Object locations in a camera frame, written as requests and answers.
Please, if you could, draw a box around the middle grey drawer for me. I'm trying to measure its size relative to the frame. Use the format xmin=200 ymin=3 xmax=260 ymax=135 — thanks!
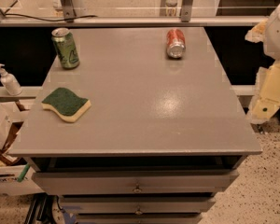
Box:
xmin=60 ymin=196 xmax=215 ymax=215

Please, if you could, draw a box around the white cardboard box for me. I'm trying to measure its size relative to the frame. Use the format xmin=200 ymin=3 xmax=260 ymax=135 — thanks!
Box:
xmin=0 ymin=99 xmax=42 ymax=196

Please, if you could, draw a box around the black cable on ledge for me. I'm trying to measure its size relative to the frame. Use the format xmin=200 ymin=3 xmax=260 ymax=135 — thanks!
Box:
xmin=0 ymin=0 xmax=98 ymax=22

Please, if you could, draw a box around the red coke can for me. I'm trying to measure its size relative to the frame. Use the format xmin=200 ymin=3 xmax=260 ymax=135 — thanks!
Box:
xmin=166 ymin=28 xmax=186 ymax=59

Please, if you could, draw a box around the grey drawer cabinet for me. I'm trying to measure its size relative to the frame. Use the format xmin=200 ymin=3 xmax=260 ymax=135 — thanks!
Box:
xmin=8 ymin=26 xmax=263 ymax=224

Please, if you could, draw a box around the left metal bracket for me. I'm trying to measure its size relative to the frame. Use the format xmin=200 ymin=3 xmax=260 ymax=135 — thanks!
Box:
xmin=60 ymin=0 xmax=76 ymax=22

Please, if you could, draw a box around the green marker pen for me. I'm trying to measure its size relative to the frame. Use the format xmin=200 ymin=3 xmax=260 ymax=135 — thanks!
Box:
xmin=17 ymin=164 xmax=30 ymax=183

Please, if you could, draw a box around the bottom grey drawer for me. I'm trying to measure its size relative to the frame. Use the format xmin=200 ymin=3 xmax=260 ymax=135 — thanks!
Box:
xmin=77 ymin=214 xmax=202 ymax=224

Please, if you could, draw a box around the white pump bottle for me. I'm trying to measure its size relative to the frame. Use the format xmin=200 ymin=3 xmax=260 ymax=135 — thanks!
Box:
xmin=0 ymin=63 xmax=22 ymax=96

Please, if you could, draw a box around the green soda can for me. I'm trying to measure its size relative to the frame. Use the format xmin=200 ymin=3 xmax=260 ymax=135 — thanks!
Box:
xmin=51 ymin=28 xmax=79 ymax=69

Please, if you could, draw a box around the grey drawer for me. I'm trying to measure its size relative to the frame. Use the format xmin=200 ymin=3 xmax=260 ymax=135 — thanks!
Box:
xmin=60 ymin=196 xmax=215 ymax=215
xmin=33 ymin=170 xmax=239 ymax=195
xmin=77 ymin=214 xmax=202 ymax=224

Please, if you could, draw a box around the green and yellow sponge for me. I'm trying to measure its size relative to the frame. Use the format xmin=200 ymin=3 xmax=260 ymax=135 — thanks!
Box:
xmin=41 ymin=88 xmax=91 ymax=123

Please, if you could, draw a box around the top grey drawer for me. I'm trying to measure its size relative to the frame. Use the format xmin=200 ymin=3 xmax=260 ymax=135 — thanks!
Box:
xmin=33 ymin=170 xmax=239 ymax=195

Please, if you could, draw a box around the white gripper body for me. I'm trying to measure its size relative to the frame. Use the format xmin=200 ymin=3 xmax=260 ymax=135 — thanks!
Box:
xmin=259 ymin=61 xmax=280 ymax=106

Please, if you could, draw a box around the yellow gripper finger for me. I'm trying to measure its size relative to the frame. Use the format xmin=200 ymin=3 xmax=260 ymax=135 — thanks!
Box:
xmin=247 ymin=97 xmax=280 ymax=124
xmin=245 ymin=20 xmax=267 ymax=43

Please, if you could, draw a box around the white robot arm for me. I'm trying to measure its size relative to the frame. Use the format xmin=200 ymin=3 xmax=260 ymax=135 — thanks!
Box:
xmin=245 ymin=4 xmax=280 ymax=124

